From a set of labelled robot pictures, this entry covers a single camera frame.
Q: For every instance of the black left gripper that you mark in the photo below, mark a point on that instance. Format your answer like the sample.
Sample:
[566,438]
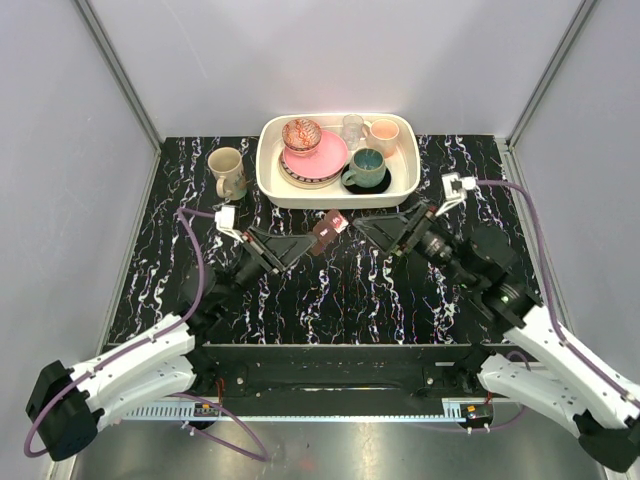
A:
[287,250]

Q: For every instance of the black saucer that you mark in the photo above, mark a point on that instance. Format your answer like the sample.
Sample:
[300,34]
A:
[385,182]

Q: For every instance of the white rectangular basin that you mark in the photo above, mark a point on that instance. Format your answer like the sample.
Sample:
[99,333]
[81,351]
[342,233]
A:
[404,166]

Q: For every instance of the brown pill organizer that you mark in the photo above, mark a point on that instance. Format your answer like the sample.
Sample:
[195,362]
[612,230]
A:
[327,230]

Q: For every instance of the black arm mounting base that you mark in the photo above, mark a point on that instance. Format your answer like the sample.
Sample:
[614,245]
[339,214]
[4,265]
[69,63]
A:
[248,370]

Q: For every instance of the peach pink mug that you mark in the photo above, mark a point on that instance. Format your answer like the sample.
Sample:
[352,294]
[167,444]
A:
[383,136]

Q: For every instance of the striped rim plate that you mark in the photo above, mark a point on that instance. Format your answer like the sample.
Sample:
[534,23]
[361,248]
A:
[303,182]

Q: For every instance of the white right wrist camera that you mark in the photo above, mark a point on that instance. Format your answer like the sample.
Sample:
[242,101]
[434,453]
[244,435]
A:
[456,188]

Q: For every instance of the right aluminium frame post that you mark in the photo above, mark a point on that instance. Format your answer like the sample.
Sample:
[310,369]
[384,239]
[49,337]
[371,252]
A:
[571,34]

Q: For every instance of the pink plate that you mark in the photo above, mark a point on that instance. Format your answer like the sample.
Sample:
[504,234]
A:
[328,159]

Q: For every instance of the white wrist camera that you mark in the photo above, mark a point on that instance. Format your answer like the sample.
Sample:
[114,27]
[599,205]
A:
[456,188]
[224,220]

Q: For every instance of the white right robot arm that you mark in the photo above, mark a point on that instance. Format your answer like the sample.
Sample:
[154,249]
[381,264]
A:
[582,393]

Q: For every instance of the left aluminium frame post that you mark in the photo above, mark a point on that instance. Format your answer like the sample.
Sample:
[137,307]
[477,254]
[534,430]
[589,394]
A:
[101,39]

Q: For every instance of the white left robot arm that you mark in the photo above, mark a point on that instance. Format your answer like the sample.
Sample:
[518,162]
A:
[69,406]

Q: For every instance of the white slotted cable duct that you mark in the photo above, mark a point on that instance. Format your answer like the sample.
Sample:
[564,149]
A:
[439,411]

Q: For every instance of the clear glass cup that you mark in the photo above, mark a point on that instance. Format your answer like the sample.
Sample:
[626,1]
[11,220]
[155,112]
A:
[355,130]

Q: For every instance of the beige floral mug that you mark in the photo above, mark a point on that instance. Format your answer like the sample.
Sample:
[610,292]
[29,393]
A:
[226,165]

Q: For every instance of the red patterned glass bowl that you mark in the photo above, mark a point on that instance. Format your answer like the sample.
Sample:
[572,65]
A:
[301,136]

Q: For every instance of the teal green mug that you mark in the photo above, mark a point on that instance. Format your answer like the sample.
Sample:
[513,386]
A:
[366,169]

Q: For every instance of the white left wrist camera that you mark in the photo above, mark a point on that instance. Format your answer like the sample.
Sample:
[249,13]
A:
[224,220]

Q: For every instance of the aluminium frame post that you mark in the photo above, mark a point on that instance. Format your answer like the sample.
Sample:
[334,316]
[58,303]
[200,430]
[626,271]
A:
[571,34]
[101,39]

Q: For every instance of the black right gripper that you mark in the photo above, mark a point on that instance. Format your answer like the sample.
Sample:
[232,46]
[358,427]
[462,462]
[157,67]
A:
[386,230]

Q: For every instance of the right orange power connector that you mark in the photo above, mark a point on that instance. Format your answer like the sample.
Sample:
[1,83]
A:
[478,412]

